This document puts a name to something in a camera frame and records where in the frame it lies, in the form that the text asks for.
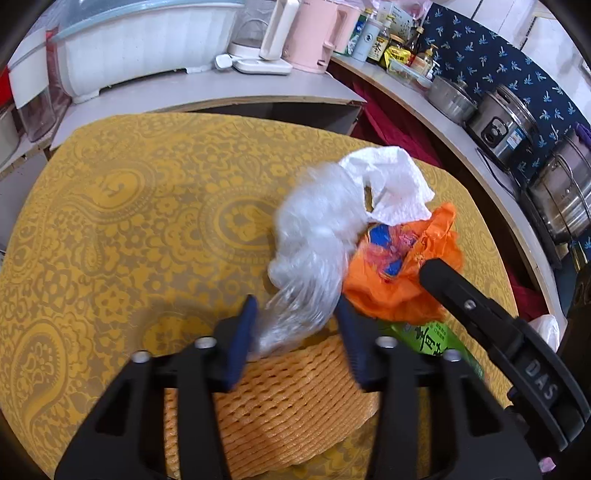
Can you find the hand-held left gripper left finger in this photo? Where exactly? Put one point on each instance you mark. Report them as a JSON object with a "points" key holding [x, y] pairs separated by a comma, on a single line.
{"points": [[238, 341]]}

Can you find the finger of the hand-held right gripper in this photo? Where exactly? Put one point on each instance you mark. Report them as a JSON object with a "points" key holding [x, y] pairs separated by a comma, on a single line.
{"points": [[461, 300]]}

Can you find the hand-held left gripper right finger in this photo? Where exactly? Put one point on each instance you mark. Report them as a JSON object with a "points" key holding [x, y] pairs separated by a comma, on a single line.
{"points": [[353, 341]]}

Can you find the small green carton box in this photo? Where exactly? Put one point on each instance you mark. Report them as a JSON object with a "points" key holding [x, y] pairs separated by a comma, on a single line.
{"points": [[425, 341]]}

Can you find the red-orange plastic bag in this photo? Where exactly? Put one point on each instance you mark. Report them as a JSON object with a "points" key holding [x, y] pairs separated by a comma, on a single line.
{"points": [[397, 290]]}

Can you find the white lined trash bin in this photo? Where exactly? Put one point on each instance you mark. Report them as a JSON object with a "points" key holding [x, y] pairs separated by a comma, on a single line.
{"points": [[545, 330]]}

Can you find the orange foam net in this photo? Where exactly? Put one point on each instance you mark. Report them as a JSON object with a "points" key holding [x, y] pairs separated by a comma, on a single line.
{"points": [[286, 406]]}

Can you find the clear plastic bag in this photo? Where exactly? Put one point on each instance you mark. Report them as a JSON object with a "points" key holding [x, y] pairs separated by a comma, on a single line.
{"points": [[314, 230]]}

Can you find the white tissue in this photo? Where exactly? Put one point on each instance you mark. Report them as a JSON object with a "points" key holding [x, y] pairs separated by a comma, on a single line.
{"points": [[392, 184]]}

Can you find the black induction cooker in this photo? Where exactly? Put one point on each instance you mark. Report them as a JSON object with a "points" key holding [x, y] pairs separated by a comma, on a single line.
{"points": [[542, 235]]}

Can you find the large steel steamer pot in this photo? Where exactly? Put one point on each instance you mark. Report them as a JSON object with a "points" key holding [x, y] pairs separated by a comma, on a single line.
{"points": [[563, 194]]}

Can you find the grey curved counter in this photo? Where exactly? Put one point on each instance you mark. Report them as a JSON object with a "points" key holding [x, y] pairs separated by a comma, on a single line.
{"points": [[461, 152]]}

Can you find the yellow patterned tablecloth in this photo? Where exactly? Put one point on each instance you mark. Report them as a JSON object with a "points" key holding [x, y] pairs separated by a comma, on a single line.
{"points": [[138, 230]]}

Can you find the steel rice cooker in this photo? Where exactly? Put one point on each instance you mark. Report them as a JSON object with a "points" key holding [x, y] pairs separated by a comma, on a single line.
{"points": [[503, 129]]}

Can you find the dark red cloth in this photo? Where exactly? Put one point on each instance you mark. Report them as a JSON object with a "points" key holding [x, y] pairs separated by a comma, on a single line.
{"points": [[397, 124]]}

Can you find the small steel pot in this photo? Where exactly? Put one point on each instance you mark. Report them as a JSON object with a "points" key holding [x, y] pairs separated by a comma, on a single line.
{"points": [[450, 101]]}

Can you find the purple cloth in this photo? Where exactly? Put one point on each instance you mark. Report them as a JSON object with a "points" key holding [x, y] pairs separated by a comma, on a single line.
{"points": [[584, 133]]}

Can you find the clear food container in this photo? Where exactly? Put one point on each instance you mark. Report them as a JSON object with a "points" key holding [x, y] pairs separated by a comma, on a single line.
{"points": [[406, 76]]}

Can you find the yellow pump bottle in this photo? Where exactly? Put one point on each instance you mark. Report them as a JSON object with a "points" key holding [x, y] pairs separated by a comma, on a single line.
{"points": [[422, 62]]}

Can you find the navy floral cloth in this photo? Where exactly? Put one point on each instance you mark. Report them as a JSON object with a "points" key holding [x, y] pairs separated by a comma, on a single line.
{"points": [[498, 55]]}

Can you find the grey side shelf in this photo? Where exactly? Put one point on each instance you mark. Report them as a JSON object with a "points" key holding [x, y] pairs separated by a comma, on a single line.
{"points": [[207, 92]]}

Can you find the yellow packet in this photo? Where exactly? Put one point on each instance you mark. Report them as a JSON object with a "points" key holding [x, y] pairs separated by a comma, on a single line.
{"points": [[398, 56]]}

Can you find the brown sauce bottle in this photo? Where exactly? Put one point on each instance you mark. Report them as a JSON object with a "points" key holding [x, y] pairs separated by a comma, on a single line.
{"points": [[414, 46]]}

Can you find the dark sauce bottle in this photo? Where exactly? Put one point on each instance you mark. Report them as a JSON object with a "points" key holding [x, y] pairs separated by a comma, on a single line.
{"points": [[381, 48]]}

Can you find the white bottle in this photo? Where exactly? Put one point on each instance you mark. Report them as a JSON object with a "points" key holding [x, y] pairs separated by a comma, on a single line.
{"points": [[367, 44]]}

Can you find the white power plug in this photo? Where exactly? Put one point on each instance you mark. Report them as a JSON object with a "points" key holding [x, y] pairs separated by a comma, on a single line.
{"points": [[224, 61]]}

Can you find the white card box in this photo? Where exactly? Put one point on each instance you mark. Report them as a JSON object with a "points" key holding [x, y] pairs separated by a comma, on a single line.
{"points": [[399, 16]]}

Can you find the white dish rack grey lid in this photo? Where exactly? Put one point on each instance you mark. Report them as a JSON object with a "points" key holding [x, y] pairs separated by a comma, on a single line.
{"points": [[138, 55]]}

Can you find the pink electric kettle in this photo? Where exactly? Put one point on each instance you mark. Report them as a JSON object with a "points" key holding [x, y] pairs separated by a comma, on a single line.
{"points": [[309, 37]]}

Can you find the white glass electric kettle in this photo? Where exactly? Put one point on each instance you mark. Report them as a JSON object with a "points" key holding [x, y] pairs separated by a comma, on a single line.
{"points": [[277, 37]]}

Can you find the white lidded blender cup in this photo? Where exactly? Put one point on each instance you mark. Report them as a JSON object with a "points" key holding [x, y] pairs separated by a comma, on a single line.
{"points": [[32, 92]]}

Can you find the red basin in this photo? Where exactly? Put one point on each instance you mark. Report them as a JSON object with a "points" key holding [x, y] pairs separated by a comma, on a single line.
{"points": [[3, 87]]}

